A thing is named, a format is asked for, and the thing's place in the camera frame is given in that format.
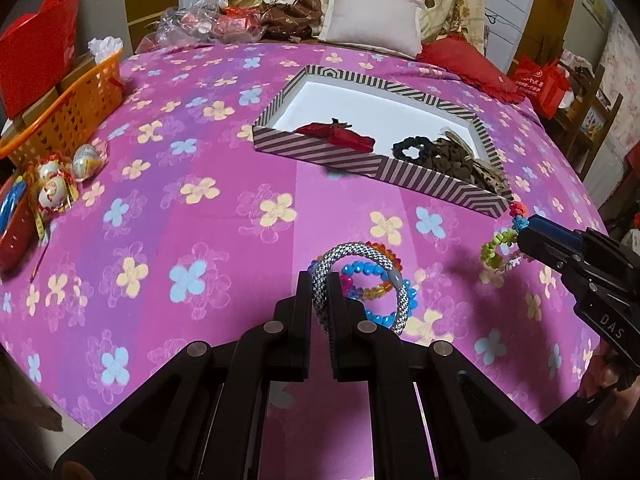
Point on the white crumpled cloth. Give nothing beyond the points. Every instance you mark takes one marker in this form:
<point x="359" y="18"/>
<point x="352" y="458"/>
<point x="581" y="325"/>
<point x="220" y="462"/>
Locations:
<point x="105" y="46"/>

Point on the wrapped toy egg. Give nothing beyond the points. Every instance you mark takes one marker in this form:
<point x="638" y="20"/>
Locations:
<point x="52" y="194"/>
<point x="50" y="170"/>
<point x="89" y="157"/>

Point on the red bowl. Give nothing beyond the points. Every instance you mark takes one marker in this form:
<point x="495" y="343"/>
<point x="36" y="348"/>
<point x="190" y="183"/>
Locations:
<point x="15" y="240"/>

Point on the red shopping bag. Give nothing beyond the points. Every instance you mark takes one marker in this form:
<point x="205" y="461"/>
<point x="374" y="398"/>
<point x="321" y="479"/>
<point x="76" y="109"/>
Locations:
<point x="542" y="85"/>

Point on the red bow hair clip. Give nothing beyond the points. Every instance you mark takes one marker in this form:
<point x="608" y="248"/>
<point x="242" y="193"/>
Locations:
<point x="340" y="135"/>

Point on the orange plastic basket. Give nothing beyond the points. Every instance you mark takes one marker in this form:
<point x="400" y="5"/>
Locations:
<point x="75" y="110"/>

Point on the red paper gift bag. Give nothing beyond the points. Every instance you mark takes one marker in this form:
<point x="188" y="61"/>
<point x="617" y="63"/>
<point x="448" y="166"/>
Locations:
<point x="35" y="50"/>

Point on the brown scrunchie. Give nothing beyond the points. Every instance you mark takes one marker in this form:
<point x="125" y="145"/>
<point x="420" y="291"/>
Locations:
<point x="450" y="162"/>

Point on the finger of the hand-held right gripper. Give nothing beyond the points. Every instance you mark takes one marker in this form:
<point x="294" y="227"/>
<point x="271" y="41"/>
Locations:
<point x="555" y="230"/>
<point x="542" y="252"/>

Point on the brown patterned cloth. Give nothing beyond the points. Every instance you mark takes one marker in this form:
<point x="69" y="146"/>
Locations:
<point x="292" y="15"/>

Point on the striped cardboard box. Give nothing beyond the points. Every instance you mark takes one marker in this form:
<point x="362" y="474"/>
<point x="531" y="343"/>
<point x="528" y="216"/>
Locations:
<point x="350" y="105"/>

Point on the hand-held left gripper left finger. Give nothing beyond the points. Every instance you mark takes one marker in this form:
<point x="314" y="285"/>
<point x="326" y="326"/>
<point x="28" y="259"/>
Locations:
<point x="295" y="320"/>

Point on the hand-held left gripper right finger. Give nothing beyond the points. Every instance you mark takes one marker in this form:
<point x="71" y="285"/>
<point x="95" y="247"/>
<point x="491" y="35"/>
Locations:
<point x="340" y="320"/>

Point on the white pillow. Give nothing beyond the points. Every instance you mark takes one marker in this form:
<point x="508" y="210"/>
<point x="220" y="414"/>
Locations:
<point x="370" y="15"/>

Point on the pile of clear plastic bags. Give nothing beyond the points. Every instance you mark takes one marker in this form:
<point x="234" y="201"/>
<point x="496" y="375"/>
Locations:
<point x="200" y="20"/>

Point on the wooden chair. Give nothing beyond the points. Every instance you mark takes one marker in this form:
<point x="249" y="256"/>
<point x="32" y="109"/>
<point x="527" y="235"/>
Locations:
<point x="595" y="110"/>

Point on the leopard print scrunchie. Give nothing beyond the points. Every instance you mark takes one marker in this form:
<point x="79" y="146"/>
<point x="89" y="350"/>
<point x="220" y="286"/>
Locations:
<point x="487" y="175"/>

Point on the pink floral blanket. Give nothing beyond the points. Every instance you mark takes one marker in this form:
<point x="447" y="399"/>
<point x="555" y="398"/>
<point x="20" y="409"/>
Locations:
<point x="200" y="135"/>

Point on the black scrunchie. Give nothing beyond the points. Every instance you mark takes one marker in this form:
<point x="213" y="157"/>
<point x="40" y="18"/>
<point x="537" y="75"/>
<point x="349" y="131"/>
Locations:
<point x="400" y="150"/>

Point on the person's right hand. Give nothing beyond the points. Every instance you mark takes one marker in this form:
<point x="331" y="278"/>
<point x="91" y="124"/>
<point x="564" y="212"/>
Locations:
<point x="602" y="375"/>

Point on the red cushion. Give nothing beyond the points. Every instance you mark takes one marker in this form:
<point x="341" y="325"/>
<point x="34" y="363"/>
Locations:
<point x="465" y="60"/>

